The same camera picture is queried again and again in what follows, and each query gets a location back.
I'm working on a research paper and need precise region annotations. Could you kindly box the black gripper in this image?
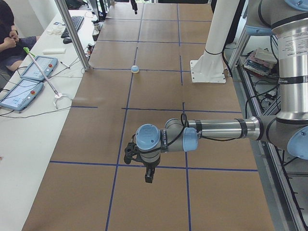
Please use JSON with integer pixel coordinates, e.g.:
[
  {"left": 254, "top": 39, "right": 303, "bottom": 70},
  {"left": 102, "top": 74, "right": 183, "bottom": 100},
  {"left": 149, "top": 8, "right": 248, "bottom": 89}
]
[{"left": 143, "top": 158, "right": 160, "bottom": 183}]

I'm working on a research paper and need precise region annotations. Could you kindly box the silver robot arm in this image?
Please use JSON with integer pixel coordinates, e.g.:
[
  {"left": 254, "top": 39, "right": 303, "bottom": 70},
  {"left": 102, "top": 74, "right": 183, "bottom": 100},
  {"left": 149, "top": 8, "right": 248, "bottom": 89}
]
[{"left": 124, "top": 0, "right": 308, "bottom": 183}]

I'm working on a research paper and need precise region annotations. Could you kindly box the metal grabber stick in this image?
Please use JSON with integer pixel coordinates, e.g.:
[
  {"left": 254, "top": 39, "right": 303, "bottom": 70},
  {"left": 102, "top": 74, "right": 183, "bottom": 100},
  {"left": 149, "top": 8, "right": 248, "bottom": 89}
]
[{"left": 23, "top": 47, "right": 72, "bottom": 110}]

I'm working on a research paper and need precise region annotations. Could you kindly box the upper teach pendant tablet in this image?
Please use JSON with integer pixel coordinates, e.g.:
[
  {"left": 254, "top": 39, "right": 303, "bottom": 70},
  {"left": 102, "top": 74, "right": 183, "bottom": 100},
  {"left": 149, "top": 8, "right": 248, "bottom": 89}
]
[{"left": 19, "top": 55, "right": 58, "bottom": 81}]

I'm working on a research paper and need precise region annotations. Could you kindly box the teach pendant tablet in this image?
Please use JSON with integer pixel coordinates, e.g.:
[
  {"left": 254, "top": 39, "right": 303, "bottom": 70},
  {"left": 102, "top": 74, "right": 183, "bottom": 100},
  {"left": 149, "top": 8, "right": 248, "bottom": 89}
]
[
  {"left": 19, "top": 55, "right": 58, "bottom": 81},
  {"left": 0, "top": 78, "right": 44, "bottom": 112}
]

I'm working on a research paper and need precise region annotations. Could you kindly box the lower teach pendant tablet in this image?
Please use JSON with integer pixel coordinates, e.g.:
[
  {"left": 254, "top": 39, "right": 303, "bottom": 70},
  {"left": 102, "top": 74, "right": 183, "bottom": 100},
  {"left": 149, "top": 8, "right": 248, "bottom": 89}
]
[{"left": 0, "top": 78, "right": 44, "bottom": 112}]

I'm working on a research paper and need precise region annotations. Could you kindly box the small metal cup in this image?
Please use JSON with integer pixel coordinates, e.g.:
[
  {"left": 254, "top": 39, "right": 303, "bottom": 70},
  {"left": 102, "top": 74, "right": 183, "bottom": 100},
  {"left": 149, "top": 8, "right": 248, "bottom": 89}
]
[{"left": 94, "top": 23, "right": 101, "bottom": 32}]

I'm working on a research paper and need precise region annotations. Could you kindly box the black computer mouse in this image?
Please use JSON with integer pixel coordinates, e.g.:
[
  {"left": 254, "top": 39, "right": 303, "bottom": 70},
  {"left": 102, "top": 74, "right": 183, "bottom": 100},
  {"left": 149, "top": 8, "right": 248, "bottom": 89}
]
[{"left": 63, "top": 37, "right": 72, "bottom": 44}]

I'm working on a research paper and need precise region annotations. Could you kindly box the stack of books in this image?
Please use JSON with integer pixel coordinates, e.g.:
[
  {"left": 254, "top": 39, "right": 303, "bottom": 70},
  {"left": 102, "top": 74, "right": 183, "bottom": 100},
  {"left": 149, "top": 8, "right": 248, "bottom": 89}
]
[{"left": 243, "top": 48, "right": 279, "bottom": 77}]

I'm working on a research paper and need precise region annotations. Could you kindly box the white foam block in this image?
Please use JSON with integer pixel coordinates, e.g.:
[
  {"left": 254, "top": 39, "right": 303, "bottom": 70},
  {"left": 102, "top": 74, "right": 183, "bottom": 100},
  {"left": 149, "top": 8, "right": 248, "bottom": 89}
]
[{"left": 42, "top": 48, "right": 66, "bottom": 54}]

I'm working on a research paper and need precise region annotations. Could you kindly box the black keyboard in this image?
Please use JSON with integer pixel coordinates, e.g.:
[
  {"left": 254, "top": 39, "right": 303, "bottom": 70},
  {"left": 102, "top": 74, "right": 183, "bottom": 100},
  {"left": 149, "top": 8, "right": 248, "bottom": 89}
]
[{"left": 60, "top": 15, "right": 85, "bottom": 39}]

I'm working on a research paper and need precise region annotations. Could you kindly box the seated person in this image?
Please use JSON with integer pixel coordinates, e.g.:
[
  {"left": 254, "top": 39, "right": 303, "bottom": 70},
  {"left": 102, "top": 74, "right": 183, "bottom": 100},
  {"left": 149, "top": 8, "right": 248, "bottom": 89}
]
[{"left": 0, "top": 0, "right": 40, "bottom": 72}]

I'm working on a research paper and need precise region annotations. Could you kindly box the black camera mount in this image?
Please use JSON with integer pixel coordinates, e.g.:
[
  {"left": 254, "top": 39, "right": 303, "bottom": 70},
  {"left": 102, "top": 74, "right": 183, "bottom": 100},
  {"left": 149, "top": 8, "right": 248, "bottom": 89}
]
[{"left": 124, "top": 134, "right": 141, "bottom": 165}]

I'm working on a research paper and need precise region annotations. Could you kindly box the white camera stand pole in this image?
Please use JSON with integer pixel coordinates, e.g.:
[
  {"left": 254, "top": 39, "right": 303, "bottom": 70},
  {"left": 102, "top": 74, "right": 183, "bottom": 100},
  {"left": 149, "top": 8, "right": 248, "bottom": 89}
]
[{"left": 190, "top": 0, "right": 242, "bottom": 83}]

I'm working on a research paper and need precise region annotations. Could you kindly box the aluminium frame post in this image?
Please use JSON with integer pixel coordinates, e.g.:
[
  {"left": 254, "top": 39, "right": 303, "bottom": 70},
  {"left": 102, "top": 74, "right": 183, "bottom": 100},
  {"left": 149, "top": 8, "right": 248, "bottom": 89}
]
[{"left": 55, "top": 0, "right": 90, "bottom": 71}]

